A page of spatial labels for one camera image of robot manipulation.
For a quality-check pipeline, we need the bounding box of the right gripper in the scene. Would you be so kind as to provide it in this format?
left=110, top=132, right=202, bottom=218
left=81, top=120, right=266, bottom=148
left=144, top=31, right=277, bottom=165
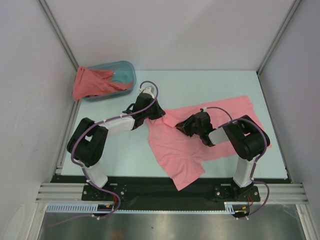
left=175, top=114, right=203, bottom=137

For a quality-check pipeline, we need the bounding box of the light pink t shirt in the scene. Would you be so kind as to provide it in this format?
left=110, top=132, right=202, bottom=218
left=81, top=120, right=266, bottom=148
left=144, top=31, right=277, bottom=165
left=147, top=96, right=261, bottom=191

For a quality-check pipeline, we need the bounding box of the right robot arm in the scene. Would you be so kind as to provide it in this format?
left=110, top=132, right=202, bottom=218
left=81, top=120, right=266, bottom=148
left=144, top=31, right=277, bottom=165
left=175, top=111, right=270, bottom=201

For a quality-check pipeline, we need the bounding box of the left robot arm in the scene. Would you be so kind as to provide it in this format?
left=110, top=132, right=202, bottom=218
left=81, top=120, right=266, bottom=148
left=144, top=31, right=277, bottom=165
left=66, top=86, right=166, bottom=200

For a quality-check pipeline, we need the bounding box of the teal plastic bin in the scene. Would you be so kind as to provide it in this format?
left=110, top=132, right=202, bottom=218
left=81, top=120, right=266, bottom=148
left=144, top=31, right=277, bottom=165
left=83, top=61, right=137, bottom=102

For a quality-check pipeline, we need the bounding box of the salmon red t shirt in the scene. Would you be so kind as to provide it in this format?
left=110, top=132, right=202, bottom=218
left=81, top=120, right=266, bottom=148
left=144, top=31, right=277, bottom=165
left=72, top=66, right=134, bottom=101

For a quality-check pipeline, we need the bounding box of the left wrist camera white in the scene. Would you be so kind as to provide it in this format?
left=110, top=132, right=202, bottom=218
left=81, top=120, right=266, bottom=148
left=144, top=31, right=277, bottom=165
left=139, top=85, right=155, bottom=99

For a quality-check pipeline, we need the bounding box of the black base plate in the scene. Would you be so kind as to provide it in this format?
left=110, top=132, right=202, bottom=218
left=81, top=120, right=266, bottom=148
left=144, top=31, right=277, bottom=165
left=50, top=175, right=292, bottom=212

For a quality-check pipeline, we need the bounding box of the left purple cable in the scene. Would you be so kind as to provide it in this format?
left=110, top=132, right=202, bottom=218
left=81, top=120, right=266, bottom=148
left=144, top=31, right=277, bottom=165
left=70, top=80, right=161, bottom=188

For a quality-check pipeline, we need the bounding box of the white slotted cable duct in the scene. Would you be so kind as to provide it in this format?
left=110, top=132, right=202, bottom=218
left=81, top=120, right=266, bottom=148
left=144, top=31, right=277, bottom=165
left=46, top=201, right=237, bottom=215

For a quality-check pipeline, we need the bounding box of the aluminium front rail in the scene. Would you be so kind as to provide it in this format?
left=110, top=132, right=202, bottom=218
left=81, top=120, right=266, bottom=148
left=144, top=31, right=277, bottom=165
left=35, top=183, right=309, bottom=204

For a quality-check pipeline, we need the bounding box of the left aluminium corner post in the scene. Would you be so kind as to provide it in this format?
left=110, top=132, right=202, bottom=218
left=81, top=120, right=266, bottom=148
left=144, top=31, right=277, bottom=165
left=36, top=0, right=79, bottom=71

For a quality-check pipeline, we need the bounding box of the aluminium corner post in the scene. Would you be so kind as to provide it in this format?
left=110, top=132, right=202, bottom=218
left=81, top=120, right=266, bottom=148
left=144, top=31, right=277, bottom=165
left=36, top=0, right=79, bottom=71
left=256, top=0, right=303, bottom=77

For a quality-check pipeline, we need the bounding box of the right aluminium corner post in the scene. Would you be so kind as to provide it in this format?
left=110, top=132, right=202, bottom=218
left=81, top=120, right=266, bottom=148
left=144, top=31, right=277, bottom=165
left=256, top=0, right=303, bottom=77

